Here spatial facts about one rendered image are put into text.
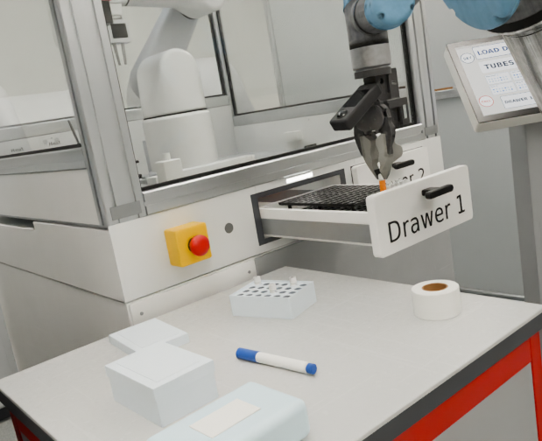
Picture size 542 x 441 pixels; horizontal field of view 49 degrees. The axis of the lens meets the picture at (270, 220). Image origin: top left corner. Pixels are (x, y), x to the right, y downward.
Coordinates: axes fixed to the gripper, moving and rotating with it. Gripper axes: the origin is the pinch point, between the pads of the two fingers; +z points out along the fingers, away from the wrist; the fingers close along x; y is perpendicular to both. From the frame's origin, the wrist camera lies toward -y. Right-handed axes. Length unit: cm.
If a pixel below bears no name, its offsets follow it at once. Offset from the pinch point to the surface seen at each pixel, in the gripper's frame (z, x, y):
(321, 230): 8.4, 4.7, -13.2
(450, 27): -38, 86, 162
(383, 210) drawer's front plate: 4.1, -10.8, -12.7
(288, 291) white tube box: 14.5, -2.0, -29.2
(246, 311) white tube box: 17.1, 3.5, -34.7
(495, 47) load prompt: -22, 21, 84
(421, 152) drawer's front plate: 2.5, 21.2, 42.8
